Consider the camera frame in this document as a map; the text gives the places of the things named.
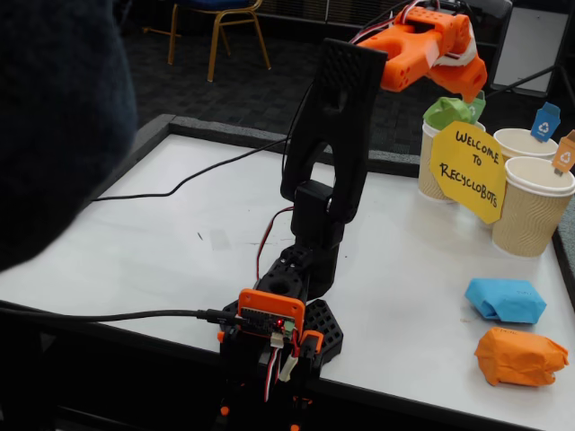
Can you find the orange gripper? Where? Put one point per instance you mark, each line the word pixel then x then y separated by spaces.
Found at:
pixel 473 77

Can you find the green paper ball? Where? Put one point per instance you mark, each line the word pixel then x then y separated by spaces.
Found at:
pixel 442 112

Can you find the blue paper ball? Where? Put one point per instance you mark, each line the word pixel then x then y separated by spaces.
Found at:
pixel 507 301

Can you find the orange paper ball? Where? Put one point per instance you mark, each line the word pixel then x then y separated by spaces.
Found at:
pixel 516 359

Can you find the black robot base clamp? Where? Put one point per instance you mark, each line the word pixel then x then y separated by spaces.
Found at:
pixel 323 323

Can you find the orange and black robot arm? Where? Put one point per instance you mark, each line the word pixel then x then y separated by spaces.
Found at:
pixel 341 112

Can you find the green recycling bin tag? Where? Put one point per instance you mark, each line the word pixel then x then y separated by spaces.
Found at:
pixel 477 110

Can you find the paper cup with blue tag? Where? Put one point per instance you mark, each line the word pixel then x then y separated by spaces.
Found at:
pixel 516 141

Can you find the yellow welcome paper sign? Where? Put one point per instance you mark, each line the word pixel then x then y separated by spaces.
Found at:
pixel 471 175

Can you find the blue recycling bin tag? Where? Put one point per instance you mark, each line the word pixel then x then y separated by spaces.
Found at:
pixel 545 125

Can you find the white panel on black stand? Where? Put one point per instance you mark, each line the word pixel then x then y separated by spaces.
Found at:
pixel 534 45

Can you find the paper cup with green tag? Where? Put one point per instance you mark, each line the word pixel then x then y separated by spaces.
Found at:
pixel 424 179

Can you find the orange recycling bin tag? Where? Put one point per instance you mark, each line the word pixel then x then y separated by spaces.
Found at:
pixel 565 155

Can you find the paper cup with orange tag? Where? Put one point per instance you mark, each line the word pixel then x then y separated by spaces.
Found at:
pixel 530 224

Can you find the black foam border strip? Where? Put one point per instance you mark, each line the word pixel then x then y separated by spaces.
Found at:
pixel 202 128
pixel 148 134
pixel 567 256

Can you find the orange controller board housing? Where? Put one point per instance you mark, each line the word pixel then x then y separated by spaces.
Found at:
pixel 269 305

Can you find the person in dark clothing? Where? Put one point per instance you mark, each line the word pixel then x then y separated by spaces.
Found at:
pixel 54 112

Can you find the white camera mount wrap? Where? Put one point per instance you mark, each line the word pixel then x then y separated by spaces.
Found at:
pixel 467 51

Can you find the gold frame blue seat chair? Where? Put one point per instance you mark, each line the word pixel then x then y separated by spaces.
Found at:
pixel 211 4

